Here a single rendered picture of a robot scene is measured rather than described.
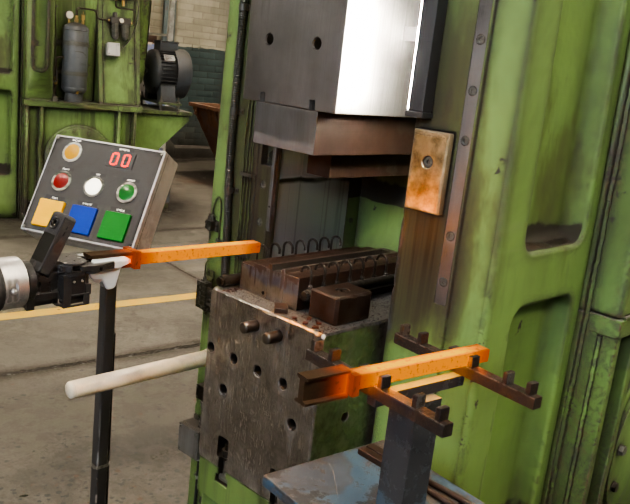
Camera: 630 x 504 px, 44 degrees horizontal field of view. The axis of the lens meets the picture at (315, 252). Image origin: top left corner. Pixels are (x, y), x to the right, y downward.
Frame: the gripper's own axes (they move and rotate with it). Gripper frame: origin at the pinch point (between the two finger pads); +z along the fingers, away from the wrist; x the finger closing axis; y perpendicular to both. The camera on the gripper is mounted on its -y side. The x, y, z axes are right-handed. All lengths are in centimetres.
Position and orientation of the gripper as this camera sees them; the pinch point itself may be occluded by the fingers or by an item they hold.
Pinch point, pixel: (121, 256)
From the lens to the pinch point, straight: 154.7
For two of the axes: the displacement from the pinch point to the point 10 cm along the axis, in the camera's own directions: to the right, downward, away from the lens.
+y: -1.0, 9.6, 2.6
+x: 7.0, 2.6, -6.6
